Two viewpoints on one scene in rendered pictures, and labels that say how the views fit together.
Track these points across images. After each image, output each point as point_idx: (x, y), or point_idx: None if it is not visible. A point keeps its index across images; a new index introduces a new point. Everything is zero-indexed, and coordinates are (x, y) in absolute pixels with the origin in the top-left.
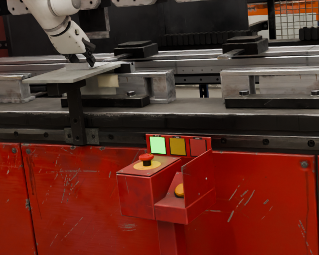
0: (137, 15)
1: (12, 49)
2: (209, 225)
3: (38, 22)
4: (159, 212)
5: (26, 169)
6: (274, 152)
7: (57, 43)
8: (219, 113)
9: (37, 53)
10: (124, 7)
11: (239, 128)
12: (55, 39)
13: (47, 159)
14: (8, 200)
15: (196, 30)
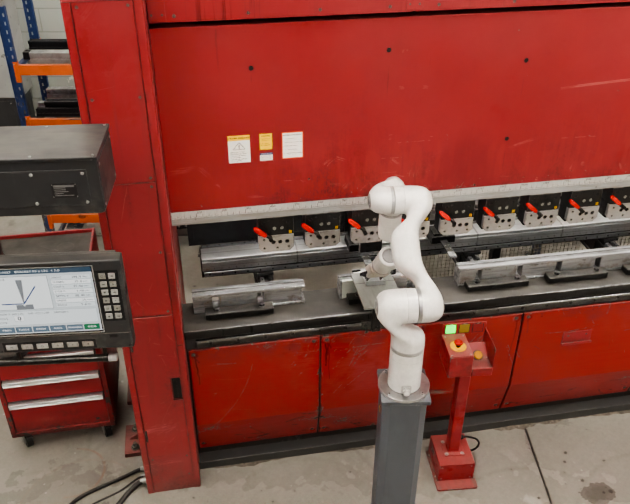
0: None
1: (192, 228)
2: None
3: (378, 271)
4: (475, 372)
5: (323, 351)
6: (500, 314)
7: (374, 275)
8: (474, 300)
9: (220, 230)
10: None
11: (484, 306)
12: (376, 274)
13: (343, 342)
14: (301, 373)
15: None
